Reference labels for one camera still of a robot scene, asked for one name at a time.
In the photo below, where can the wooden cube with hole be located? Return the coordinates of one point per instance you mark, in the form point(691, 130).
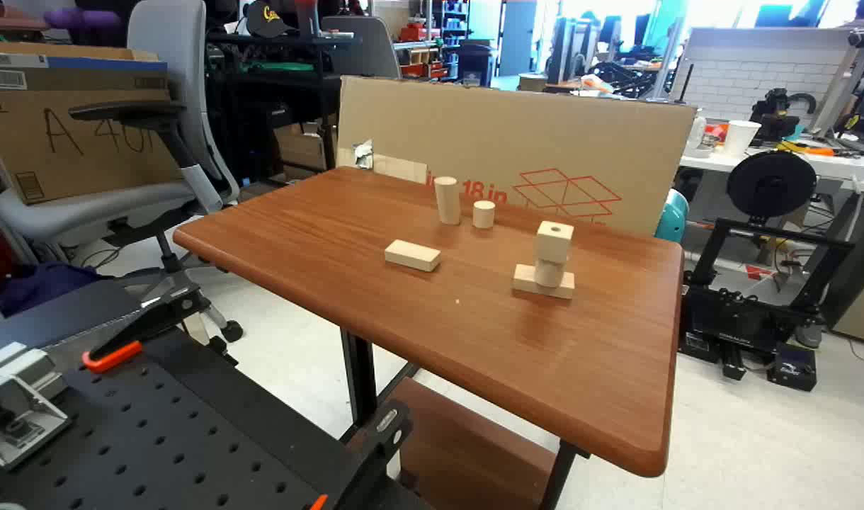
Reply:
point(554, 243)

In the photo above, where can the rectangular wooden block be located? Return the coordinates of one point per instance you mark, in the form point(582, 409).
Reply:
point(414, 257)

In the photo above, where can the flat wooden base block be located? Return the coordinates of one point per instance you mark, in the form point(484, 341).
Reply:
point(545, 280)

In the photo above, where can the tall wooden cylinder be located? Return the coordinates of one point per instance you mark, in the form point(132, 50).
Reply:
point(449, 209)

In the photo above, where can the short wooden cylinder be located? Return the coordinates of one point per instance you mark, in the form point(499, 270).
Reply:
point(483, 215)

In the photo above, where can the black table leg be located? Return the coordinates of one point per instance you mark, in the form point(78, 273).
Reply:
point(358, 361)

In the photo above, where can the large cardboard panel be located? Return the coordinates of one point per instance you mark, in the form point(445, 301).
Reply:
point(565, 158)

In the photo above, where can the black orange clamp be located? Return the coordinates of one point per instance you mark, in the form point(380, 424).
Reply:
point(145, 328)

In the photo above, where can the black perforated workbench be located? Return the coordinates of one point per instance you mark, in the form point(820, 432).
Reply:
point(183, 430)

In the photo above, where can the black 3D printer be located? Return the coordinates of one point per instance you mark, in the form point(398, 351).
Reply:
point(754, 301)

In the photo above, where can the black filament spool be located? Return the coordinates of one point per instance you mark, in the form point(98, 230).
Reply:
point(768, 186)

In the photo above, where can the cardboard box with writing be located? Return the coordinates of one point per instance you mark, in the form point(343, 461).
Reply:
point(45, 151)

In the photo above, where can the grey metal bracket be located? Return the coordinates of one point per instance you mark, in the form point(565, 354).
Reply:
point(30, 383)

